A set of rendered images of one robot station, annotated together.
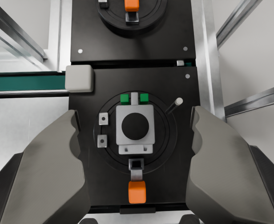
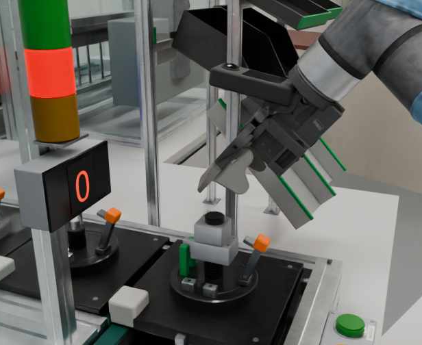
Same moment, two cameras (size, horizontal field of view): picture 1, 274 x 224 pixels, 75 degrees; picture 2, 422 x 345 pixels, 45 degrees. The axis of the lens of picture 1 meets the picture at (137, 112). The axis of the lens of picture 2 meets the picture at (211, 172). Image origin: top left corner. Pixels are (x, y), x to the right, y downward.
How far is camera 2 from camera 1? 70 cm
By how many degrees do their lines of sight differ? 65
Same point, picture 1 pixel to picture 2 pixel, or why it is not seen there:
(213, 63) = (181, 233)
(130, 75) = (153, 274)
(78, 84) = (138, 296)
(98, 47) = (103, 285)
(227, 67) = not seen: hidden behind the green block
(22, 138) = not seen: outside the picture
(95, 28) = (80, 283)
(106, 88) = (153, 291)
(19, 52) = (64, 320)
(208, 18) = (136, 225)
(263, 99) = (231, 202)
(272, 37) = (175, 224)
